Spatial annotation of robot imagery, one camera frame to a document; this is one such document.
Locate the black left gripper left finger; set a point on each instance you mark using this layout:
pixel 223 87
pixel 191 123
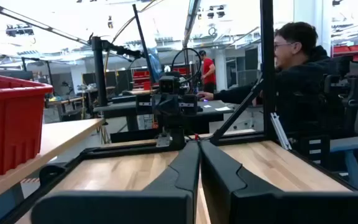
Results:
pixel 166 202

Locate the grey-blue bench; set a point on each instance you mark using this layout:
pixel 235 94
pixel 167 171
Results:
pixel 350 144

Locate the person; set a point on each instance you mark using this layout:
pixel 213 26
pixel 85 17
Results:
pixel 209 71
pixel 303 81

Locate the red plastic laundry bin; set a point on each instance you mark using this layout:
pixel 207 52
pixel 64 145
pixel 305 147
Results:
pixel 11 124

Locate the black desk pole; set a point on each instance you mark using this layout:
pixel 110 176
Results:
pixel 99 71

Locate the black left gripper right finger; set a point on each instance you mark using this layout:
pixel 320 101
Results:
pixel 244 202

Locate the red storage bin stack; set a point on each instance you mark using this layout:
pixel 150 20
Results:
pixel 141 77
pixel 350 49

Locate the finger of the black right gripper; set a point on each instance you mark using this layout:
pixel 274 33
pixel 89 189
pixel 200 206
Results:
pixel 160 105
pixel 173 105

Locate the black operator desk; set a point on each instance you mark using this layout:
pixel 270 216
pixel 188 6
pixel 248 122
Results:
pixel 129 109

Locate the white paper sheet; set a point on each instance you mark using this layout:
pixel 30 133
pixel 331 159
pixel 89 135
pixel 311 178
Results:
pixel 222 109

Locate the light wood side table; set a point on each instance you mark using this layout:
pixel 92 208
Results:
pixel 64 137

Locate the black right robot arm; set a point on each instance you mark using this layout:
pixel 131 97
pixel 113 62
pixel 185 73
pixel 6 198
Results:
pixel 177 133

